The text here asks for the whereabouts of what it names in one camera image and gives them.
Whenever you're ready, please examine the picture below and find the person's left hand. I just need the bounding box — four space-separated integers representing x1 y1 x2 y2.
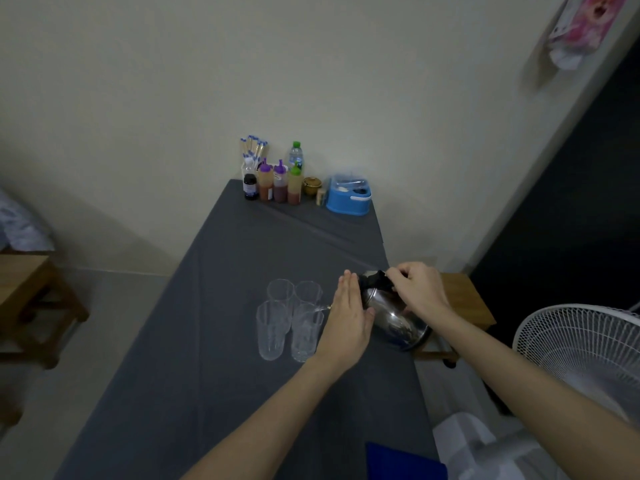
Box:
315 269 376 375

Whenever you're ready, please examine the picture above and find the person's right hand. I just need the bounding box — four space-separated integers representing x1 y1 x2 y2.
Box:
385 261 453 328

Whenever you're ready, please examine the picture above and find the steel kettle black handle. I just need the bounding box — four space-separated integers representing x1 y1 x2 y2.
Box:
327 268 433 351

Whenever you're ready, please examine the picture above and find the clear faceted glass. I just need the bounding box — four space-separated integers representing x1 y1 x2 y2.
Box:
291 303 326 363
293 280 323 311
266 278 296 315
255 300 293 361

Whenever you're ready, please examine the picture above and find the blue cleaning cloth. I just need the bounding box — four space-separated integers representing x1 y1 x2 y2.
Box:
365 441 449 480

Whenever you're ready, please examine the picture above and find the person's right forearm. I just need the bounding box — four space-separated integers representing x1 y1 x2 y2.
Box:
432 309 640 480

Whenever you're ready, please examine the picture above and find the person's left forearm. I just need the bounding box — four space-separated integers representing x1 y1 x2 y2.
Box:
182 354 366 480

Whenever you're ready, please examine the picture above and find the blue plastic condiment caddy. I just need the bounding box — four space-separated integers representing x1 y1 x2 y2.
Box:
325 175 373 217

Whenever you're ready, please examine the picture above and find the grey cloth-covered table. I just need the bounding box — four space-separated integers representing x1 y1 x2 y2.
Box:
55 178 443 480

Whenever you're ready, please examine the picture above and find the green-capped sauce bottle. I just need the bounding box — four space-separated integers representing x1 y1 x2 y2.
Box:
287 164 304 205

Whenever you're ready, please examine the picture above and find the purple-capped dark sauce bottle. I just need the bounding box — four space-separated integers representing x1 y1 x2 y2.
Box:
272 159 289 204

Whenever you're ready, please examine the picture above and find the purple-capped orange sauce bottle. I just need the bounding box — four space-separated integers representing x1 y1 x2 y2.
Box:
256 158 275 202

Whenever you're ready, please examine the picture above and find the white standing fan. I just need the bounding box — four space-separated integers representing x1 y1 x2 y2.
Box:
432 303 640 480

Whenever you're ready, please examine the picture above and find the pink hanging tissue pack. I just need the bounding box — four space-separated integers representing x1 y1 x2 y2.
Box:
545 0 629 71

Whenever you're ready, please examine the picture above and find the blue patterned table cover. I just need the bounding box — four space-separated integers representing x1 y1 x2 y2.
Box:
0 187 55 253

